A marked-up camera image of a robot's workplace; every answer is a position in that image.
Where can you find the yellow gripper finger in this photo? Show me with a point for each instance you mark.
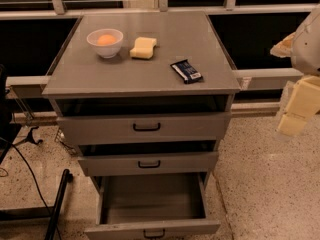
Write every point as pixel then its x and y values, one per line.
pixel 283 48
pixel 303 104

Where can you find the dark blue rxbar wrapper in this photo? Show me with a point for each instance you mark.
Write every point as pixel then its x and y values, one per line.
pixel 187 72

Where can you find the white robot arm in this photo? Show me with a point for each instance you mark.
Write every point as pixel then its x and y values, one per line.
pixel 303 48

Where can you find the grey drawer cabinet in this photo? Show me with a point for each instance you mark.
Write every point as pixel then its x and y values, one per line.
pixel 82 74

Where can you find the grey top drawer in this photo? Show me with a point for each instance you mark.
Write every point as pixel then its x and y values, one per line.
pixel 145 119

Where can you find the grey drawer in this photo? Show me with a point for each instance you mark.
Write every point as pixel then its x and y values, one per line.
pixel 148 158
pixel 152 207
pixel 145 119

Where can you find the grey middle drawer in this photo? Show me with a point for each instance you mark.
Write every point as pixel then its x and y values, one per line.
pixel 148 158

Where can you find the grey bottom drawer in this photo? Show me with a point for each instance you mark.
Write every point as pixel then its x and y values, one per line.
pixel 152 207

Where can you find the yellow sponge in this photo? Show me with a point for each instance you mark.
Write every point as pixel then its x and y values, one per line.
pixel 143 48

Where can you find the orange fruit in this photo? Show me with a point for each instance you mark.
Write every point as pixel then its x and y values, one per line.
pixel 106 40

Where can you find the white ceramic bowl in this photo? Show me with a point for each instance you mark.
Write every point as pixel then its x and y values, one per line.
pixel 107 51

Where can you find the metal window railing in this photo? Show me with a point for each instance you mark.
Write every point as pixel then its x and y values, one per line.
pixel 160 7

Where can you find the black pole stand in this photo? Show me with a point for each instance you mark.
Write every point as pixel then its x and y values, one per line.
pixel 52 226

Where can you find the black tripod foot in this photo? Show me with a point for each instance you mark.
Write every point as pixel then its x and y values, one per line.
pixel 30 138

